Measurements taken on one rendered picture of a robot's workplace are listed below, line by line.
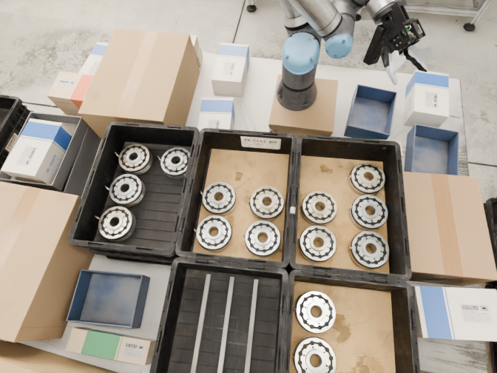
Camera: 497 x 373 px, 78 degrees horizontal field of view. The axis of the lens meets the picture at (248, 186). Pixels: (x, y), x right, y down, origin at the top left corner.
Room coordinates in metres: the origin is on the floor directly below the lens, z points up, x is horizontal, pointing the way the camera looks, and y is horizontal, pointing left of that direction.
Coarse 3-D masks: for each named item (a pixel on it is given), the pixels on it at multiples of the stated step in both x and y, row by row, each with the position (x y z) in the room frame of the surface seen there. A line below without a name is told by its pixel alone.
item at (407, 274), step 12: (300, 144) 0.46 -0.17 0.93; (372, 144) 0.44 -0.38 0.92; (384, 144) 0.43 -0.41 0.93; (396, 144) 0.42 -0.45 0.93; (300, 156) 0.42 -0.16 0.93; (396, 156) 0.39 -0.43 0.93; (396, 168) 0.35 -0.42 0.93; (408, 240) 0.15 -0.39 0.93; (408, 252) 0.11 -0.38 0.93; (300, 264) 0.12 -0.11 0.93; (408, 264) 0.09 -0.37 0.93; (360, 276) 0.07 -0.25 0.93; (372, 276) 0.07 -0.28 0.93; (384, 276) 0.07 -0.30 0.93; (396, 276) 0.06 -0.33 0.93; (408, 276) 0.06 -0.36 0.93
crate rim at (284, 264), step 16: (208, 128) 0.56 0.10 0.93; (192, 176) 0.40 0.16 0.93; (288, 192) 0.31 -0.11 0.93; (288, 208) 0.27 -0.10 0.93; (288, 224) 0.22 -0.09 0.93; (288, 240) 0.18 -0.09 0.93; (192, 256) 0.17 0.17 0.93; (208, 256) 0.17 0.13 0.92; (224, 256) 0.16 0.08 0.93; (288, 256) 0.14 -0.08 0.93
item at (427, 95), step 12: (420, 72) 0.80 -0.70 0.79; (432, 72) 0.79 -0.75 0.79; (408, 84) 0.79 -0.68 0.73; (420, 84) 0.74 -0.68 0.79; (432, 84) 0.73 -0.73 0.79; (444, 84) 0.72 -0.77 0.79; (408, 96) 0.73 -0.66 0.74; (420, 96) 0.68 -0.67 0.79; (432, 96) 0.68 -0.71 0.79; (444, 96) 0.67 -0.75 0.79; (408, 108) 0.67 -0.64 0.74; (420, 108) 0.63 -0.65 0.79; (432, 108) 0.63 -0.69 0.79; (444, 108) 0.62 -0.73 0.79; (408, 120) 0.62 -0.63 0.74; (420, 120) 0.61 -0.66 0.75; (432, 120) 0.60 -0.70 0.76; (444, 120) 0.58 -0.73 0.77
